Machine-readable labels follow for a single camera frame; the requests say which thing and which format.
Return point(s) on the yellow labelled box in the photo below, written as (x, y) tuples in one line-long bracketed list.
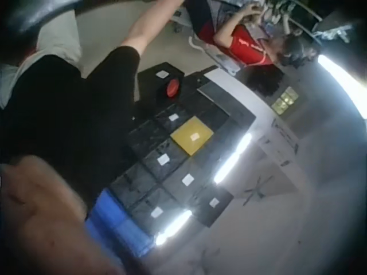
[(189, 134)]

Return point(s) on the group of black labelled boxes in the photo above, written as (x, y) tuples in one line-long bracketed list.
[(160, 172)]

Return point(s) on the dark grey flat panel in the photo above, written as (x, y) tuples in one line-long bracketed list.
[(213, 91)]

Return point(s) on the black box with red button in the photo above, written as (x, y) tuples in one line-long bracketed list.
[(152, 83)]

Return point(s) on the white table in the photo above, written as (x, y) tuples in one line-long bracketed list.
[(266, 126)]

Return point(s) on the office chair star base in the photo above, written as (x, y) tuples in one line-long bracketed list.
[(256, 190)]

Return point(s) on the blue plastic crate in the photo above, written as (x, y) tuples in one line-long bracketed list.
[(114, 217)]

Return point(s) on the yellow-green compartment box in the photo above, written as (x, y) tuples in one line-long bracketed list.
[(284, 100)]

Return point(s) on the cluttered rack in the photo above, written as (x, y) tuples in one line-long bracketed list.
[(301, 14)]

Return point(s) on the black curved armrest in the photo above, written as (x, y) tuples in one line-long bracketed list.
[(37, 13)]

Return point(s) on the grey chair frame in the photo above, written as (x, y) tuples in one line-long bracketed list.
[(226, 67)]

